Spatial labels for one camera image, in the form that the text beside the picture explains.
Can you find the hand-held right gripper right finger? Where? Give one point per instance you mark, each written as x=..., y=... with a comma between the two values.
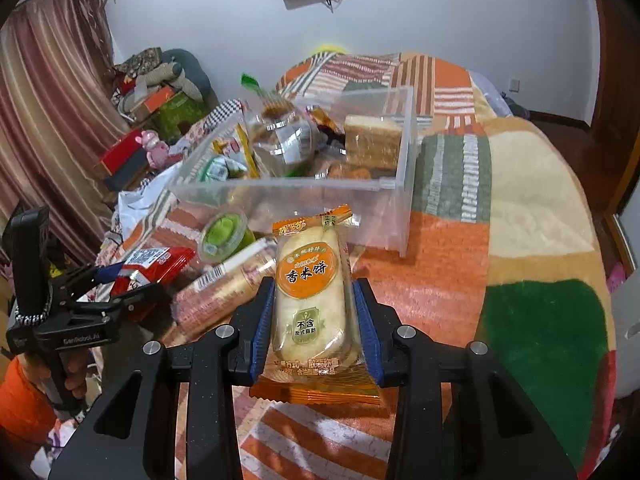
x=369, y=340

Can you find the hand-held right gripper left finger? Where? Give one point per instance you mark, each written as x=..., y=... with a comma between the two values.
x=260, y=345

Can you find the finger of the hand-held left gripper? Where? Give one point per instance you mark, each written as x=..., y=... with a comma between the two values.
x=140, y=297
x=107, y=272

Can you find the red snack packet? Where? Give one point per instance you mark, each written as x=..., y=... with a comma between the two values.
x=160, y=262

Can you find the orange rice cracker packet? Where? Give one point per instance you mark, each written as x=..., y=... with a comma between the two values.
x=310, y=300

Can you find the clear plastic storage box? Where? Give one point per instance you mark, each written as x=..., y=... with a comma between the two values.
x=390, y=195

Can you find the yellow green snack packet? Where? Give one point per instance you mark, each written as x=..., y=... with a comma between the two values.
x=235, y=147

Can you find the yellow cake slab packet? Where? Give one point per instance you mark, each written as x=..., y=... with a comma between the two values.
x=372, y=142

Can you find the green-tied clear cookie bag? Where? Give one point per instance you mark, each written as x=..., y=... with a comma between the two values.
x=280, y=140

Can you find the orange dark snack packet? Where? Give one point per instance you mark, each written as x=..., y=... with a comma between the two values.
x=325, y=122

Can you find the person's left forearm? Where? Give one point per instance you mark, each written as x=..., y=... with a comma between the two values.
x=22, y=405

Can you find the person's left hand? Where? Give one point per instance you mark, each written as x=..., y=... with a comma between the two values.
x=37, y=372

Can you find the long clear rice cracker packet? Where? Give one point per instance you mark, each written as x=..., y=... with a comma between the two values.
x=220, y=292

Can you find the white cloth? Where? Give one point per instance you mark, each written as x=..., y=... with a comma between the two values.
x=142, y=190

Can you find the dark grey box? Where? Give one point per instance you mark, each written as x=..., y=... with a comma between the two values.
x=130, y=175

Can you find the green jelly cup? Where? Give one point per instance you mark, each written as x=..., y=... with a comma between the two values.
x=225, y=232

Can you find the red box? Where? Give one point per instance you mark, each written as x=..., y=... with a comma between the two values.
x=120, y=152

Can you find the pink plush toy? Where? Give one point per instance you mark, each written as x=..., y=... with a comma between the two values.
x=160, y=150

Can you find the striped pink curtain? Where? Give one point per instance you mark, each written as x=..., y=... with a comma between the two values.
x=50, y=110

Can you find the orange cardboard box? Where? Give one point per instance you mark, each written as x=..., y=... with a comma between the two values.
x=152, y=101

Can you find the checkered patchwork quilt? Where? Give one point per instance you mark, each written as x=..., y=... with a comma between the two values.
x=215, y=117

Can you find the grey plush toy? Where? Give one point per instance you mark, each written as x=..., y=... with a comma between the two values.
x=165, y=76

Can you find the floral cloth bag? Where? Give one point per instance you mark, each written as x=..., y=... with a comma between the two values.
x=137, y=60

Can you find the grey backpack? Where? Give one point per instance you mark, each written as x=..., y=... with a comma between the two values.
x=517, y=107

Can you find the yellow curved object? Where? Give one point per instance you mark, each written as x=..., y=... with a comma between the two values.
x=327, y=49

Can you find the wooden door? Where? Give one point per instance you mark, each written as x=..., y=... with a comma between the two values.
x=617, y=110

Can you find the white wall socket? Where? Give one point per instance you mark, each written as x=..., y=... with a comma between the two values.
x=514, y=85

